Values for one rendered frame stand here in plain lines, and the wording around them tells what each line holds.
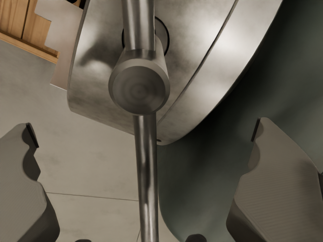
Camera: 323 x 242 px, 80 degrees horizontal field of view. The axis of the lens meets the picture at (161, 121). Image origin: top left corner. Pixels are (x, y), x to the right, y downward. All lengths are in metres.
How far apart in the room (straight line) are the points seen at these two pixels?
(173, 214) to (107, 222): 2.15
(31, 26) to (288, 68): 0.50
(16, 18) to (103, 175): 1.55
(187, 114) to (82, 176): 1.82
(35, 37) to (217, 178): 0.49
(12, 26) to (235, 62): 0.50
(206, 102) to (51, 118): 1.57
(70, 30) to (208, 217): 0.28
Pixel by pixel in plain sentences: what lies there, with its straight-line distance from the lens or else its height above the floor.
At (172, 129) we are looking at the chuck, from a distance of 0.20.
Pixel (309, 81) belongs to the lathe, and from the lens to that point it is 0.20.
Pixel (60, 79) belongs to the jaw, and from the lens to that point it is 0.30.
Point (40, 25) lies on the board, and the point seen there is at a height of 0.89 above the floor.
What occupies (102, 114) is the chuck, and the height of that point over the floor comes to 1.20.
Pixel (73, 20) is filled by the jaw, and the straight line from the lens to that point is 0.29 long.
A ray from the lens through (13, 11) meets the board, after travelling 0.57.
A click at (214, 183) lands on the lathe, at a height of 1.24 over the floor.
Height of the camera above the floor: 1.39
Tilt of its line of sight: 62 degrees down
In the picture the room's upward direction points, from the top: 169 degrees clockwise
